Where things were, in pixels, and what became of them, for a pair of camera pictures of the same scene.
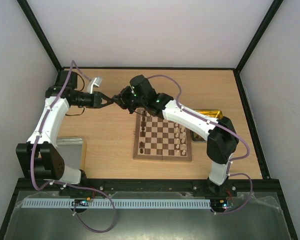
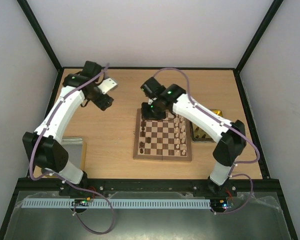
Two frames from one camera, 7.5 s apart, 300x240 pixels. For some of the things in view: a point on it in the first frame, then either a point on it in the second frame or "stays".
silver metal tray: [70, 148] stays
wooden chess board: [159, 139] stays
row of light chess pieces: [180, 134] stays
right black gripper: [123, 98] -> [150, 114]
